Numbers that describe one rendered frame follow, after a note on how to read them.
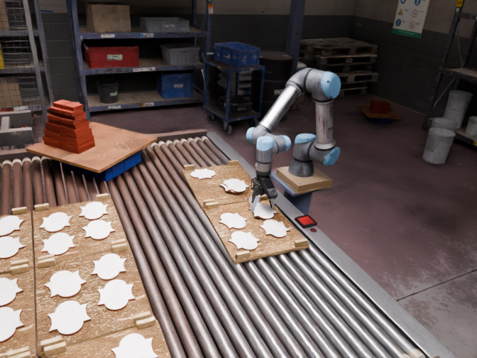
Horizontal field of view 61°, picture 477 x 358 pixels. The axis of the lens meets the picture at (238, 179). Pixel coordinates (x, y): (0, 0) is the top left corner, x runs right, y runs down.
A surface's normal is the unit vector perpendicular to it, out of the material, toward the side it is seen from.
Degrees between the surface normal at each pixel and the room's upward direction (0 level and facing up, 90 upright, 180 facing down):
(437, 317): 0
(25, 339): 0
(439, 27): 90
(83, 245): 0
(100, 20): 85
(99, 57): 90
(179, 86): 90
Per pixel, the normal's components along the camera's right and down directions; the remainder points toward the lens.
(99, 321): 0.06, -0.88
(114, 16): 0.62, 0.43
